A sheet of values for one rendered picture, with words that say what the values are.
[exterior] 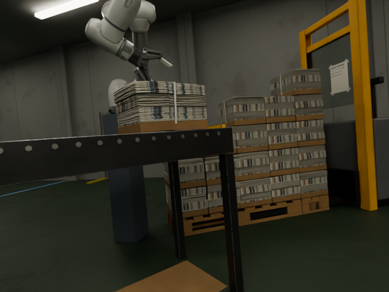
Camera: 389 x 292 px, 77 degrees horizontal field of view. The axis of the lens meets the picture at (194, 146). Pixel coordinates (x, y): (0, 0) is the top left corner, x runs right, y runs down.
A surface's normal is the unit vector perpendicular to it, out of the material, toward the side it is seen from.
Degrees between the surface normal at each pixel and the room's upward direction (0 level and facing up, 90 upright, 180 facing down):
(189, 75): 90
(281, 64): 90
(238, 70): 90
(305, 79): 89
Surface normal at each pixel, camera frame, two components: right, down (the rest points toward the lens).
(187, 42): -0.33, 0.06
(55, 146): 0.58, -0.02
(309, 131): 0.25, 0.01
